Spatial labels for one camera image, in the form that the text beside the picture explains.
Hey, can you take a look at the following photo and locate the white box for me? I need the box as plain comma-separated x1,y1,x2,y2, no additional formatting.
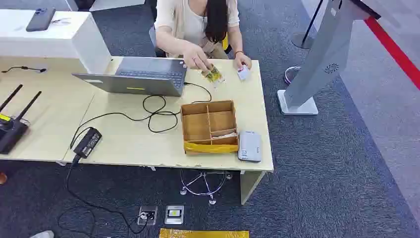
0,9,112,75

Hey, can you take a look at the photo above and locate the white desk panel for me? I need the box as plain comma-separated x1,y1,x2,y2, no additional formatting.
65,0,147,12

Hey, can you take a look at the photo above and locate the yellow floor tape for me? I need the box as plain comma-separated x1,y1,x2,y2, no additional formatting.
159,228,250,238

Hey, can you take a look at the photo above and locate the white shoe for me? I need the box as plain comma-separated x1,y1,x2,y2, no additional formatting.
29,230,55,238

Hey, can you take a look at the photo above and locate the grey kiosk stand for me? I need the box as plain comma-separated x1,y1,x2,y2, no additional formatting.
277,0,382,116

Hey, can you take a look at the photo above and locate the chrome chair base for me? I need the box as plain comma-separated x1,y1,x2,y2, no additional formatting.
179,169,234,206

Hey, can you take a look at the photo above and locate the black router with antennas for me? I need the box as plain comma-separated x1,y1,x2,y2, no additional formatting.
0,84,43,155

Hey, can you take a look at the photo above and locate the dark smartphone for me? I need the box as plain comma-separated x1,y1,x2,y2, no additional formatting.
25,7,57,33

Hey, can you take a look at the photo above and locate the thin black cable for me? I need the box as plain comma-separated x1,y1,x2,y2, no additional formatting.
0,66,47,74

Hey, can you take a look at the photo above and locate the person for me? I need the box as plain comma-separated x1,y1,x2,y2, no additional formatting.
153,0,243,60

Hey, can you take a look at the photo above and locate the round purple-rimmed base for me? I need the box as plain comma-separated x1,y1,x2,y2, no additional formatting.
284,65,302,86

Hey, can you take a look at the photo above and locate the black mains cable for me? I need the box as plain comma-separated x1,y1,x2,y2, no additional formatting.
57,154,152,238

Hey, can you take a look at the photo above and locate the floor socket with yellow label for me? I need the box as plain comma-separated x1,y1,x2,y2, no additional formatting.
164,205,185,226

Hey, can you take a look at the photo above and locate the black stanchion post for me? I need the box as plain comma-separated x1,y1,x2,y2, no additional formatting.
291,0,324,50

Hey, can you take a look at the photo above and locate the grey laptop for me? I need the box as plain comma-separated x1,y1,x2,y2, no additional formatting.
71,56,188,98

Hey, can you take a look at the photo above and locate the floor socket with plug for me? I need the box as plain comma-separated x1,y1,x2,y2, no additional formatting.
137,206,158,226

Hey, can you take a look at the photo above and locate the black laptop power cable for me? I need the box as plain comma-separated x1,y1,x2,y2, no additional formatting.
69,81,213,150

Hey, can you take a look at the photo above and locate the small clear item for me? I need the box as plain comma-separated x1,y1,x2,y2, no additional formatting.
50,17,71,27

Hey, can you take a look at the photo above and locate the red barrier belt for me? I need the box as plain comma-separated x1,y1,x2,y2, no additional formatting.
364,16,420,91

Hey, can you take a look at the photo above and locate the wooden divided card box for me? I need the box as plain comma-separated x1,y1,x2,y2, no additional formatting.
180,100,240,156

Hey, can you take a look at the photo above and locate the grey card reader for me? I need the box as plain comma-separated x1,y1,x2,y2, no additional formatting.
237,130,263,163

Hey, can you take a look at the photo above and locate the black power adapter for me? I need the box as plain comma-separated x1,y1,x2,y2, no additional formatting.
72,127,103,160

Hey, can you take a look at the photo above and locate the person's left hand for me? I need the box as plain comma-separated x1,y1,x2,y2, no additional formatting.
233,52,253,71

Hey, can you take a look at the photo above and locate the pale desk leg panel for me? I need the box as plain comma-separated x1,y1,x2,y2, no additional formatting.
240,171,266,206

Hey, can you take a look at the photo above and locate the pale cards pile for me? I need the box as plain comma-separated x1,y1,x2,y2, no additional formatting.
212,132,238,140

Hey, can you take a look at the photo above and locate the person's right hand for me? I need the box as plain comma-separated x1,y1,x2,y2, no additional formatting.
182,44,214,73

